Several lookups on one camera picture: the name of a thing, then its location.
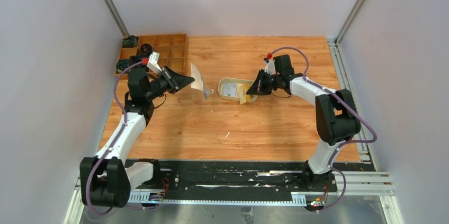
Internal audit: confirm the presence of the wooden compartment tray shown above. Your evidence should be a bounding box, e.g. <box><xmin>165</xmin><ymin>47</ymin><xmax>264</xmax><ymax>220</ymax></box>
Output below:
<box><xmin>115</xmin><ymin>33</ymin><xmax>188</xmax><ymax>76</ymax></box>

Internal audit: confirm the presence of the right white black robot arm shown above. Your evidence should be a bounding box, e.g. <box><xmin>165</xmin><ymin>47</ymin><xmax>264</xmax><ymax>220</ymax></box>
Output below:
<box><xmin>246</xmin><ymin>54</ymin><xmax>361</xmax><ymax>191</ymax></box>

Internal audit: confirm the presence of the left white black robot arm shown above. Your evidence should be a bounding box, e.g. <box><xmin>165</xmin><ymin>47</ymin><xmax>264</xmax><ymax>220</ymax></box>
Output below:
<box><xmin>79</xmin><ymin>62</ymin><xmax>195</xmax><ymax>210</ymax></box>

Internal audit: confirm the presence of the aluminium rail frame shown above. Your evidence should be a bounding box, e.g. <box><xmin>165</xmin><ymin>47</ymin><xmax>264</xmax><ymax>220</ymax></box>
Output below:
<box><xmin>63</xmin><ymin>166</ymin><xmax>404</xmax><ymax>224</ymax></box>

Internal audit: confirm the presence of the white card in tray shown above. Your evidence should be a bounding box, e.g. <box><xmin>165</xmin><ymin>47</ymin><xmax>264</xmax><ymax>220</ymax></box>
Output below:
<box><xmin>222</xmin><ymin>83</ymin><xmax>238</xmax><ymax>97</ymax></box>

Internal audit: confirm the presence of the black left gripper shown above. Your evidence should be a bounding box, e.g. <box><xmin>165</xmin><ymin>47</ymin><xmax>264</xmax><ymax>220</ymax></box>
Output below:
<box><xmin>146</xmin><ymin>66</ymin><xmax>195</xmax><ymax>101</ymax></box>

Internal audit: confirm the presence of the beige plastic tray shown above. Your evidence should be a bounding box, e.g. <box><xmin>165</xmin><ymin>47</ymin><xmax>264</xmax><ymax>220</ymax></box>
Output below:
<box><xmin>218</xmin><ymin>77</ymin><xmax>258</xmax><ymax>104</ymax></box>

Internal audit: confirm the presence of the black coiled cable large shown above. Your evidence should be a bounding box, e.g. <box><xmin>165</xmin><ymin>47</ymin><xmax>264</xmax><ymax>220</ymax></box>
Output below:
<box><xmin>128</xmin><ymin>55</ymin><xmax>149</xmax><ymax>73</ymax></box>

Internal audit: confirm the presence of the black coiled cable small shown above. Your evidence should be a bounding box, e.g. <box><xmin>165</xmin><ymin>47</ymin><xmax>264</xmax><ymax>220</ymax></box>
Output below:
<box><xmin>139</xmin><ymin>43</ymin><xmax>153</xmax><ymax>57</ymax></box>

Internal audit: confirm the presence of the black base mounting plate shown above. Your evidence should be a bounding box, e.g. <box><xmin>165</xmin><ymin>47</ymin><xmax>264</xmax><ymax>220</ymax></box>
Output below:
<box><xmin>119</xmin><ymin>159</ymin><xmax>376</xmax><ymax>202</ymax></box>

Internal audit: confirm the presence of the yellow card from holder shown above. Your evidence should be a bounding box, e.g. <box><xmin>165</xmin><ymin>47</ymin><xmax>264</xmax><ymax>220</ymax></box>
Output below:
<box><xmin>237</xmin><ymin>83</ymin><xmax>256</xmax><ymax>104</ymax></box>

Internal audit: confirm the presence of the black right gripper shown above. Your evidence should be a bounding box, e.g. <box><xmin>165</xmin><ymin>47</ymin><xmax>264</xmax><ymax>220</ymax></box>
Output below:
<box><xmin>247</xmin><ymin>69</ymin><xmax>282</xmax><ymax>95</ymax></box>

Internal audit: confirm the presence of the black coiled cable top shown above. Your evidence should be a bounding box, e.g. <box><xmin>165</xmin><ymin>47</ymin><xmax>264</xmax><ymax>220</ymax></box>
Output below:
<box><xmin>122</xmin><ymin>35</ymin><xmax>139</xmax><ymax>49</ymax></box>

